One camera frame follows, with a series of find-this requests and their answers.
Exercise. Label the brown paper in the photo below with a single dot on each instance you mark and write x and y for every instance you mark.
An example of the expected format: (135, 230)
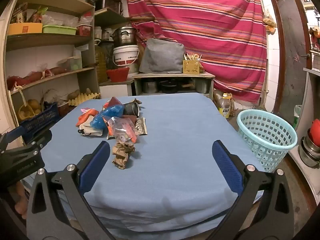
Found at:
(122, 153)

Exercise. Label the clear bag with orange print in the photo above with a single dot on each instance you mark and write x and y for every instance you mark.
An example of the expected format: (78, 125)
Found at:
(122, 128)

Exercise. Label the blue table cloth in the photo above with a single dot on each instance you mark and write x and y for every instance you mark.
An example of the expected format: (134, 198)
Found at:
(180, 142)

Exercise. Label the green plastic tray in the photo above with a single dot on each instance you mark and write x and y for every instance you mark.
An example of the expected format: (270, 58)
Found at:
(58, 30)

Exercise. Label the white shelf unit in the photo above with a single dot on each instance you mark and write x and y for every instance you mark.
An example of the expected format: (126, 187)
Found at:
(310, 182)

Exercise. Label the wooden stick bundle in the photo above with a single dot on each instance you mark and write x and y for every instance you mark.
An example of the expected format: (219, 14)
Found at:
(233, 107)

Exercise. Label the green plastic bag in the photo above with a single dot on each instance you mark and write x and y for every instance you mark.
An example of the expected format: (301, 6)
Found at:
(298, 116)

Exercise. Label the black pot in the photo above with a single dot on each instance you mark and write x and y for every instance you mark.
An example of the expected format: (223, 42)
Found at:
(168, 86)

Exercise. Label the dark paper cup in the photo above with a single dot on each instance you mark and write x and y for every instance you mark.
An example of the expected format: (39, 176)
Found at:
(130, 108)

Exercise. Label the orange hanging cloth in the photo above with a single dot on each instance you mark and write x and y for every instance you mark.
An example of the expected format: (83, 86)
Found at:
(270, 25)

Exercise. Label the large metal pot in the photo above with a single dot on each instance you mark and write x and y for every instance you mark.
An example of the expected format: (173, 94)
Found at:
(123, 37)

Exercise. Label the yellow box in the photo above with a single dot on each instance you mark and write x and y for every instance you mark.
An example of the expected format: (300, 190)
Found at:
(25, 28)

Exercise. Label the white cabinet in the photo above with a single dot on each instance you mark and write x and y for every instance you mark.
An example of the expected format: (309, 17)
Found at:
(115, 90)

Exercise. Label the red bowl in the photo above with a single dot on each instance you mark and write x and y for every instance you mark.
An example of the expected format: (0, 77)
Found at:
(315, 132)

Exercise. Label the low wooden side table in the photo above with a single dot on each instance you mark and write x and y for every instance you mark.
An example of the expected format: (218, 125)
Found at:
(172, 75)

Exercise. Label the yellow oil jug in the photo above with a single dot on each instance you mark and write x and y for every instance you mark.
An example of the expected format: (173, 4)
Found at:
(101, 62)

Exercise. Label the red striped cloth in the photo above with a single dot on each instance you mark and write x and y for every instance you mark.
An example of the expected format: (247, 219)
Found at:
(200, 30)

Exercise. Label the toaster oven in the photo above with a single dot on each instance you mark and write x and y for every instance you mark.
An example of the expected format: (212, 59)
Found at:
(110, 1)

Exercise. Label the grey bag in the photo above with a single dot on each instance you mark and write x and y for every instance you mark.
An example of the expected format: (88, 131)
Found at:
(162, 55)

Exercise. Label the orange wrapper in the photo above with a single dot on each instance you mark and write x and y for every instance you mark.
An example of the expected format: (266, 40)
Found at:
(86, 116)

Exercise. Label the blue plastic crate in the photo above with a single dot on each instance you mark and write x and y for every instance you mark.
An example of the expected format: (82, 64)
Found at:
(40, 121)

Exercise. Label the white cloth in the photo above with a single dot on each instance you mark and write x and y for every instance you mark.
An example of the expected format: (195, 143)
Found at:
(90, 131)

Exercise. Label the light blue plastic basket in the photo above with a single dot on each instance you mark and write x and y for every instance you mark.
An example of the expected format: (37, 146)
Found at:
(275, 148)

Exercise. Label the brown framed door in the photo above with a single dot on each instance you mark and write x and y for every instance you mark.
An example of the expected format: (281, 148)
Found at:
(290, 55)

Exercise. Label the yellow utensil holder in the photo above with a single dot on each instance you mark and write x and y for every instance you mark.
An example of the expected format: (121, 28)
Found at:
(191, 67)

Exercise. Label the tall wooden shelf unit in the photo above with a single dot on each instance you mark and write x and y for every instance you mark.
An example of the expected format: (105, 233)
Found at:
(50, 38)

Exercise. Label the yellow egg tray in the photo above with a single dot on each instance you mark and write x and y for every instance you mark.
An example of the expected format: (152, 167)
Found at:
(82, 98)

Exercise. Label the pink wrapper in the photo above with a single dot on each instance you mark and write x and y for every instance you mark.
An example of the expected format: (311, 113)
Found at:
(85, 109)

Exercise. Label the blue plastic bag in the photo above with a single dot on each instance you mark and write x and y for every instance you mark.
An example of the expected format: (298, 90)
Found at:
(107, 113)

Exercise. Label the person's left hand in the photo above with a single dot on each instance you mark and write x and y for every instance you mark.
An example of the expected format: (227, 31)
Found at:
(21, 200)

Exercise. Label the red plastic basket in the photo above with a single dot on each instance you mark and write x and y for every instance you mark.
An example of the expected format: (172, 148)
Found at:
(117, 75)

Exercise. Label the stack of metal pots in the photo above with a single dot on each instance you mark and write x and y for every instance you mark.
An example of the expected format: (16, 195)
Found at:
(308, 155)

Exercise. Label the white plastic bucket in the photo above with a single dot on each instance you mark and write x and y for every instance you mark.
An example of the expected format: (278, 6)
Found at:
(125, 55)

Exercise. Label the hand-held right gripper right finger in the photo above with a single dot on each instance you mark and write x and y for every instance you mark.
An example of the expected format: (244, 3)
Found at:
(226, 165)

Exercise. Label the red mesh basket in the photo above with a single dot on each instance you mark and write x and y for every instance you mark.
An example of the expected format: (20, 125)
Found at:
(84, 30)

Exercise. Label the plastic bottle with yellow label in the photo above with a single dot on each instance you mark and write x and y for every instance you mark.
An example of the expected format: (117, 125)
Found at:
(225, 110)

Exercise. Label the twisted brown wrapper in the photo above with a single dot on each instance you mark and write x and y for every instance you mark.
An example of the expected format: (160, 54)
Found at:
(138, 101)

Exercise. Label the patterned snack packet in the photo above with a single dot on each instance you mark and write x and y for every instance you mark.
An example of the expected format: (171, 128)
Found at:
(141, 127)

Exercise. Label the dark wooden shelf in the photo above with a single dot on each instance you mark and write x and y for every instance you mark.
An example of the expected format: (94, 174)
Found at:
(110, 12)

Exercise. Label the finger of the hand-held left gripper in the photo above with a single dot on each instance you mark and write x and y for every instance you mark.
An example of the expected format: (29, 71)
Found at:
(12, 133)
(42, 138)

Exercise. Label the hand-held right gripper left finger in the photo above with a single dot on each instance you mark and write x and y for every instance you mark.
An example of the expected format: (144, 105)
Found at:
(93, 165)

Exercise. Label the small metal pot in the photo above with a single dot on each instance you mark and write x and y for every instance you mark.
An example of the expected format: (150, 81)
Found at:
(150, 87)

